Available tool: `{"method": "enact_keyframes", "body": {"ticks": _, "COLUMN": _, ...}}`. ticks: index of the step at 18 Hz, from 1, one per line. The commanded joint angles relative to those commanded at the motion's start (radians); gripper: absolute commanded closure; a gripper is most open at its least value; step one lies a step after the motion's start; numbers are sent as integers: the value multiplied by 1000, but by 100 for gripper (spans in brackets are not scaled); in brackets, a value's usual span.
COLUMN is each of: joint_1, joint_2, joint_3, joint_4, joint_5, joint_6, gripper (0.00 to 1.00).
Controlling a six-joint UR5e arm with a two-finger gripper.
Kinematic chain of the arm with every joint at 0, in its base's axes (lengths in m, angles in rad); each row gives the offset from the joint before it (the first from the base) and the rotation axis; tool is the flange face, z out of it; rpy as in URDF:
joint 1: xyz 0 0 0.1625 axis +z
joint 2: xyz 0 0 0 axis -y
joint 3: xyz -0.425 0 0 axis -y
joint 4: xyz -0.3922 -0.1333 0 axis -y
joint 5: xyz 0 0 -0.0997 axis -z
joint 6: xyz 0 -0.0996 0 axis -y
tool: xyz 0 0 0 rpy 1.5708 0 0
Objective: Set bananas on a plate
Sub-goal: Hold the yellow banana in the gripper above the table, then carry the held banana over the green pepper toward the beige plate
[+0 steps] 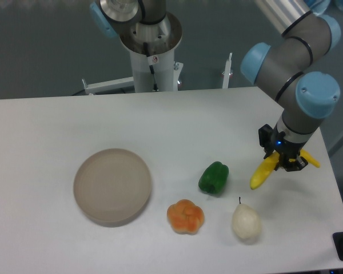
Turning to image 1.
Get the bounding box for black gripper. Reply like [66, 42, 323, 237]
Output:
[258, 124, 308, 172]

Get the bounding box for yellow banana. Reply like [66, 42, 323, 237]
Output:
[250, 150, 321, 190]

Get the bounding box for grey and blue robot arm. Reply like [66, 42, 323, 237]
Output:
[89, 1, 341, 171]

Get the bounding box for beige round plate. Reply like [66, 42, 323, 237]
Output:
[73, 148, 152, 227]

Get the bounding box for green bell pepper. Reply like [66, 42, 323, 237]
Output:
[198, 162, 229, 195]

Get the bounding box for white pear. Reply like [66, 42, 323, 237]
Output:
[231, 197, 262, 245]

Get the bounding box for orange knotted bread roll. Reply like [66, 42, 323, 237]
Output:
[167, 199, 205, 235]

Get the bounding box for white right mounting bracket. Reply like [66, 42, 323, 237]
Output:
[222, 53, 233, 89]

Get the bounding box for white mounting bracket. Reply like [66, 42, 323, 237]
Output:
[222, 53, 233, 89]
[82, 76, 134, 95]

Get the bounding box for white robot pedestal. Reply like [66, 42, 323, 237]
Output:
[120, 12, 182, 93]

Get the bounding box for white left mounting bracket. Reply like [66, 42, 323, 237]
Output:
[82, 76, 134, 95]

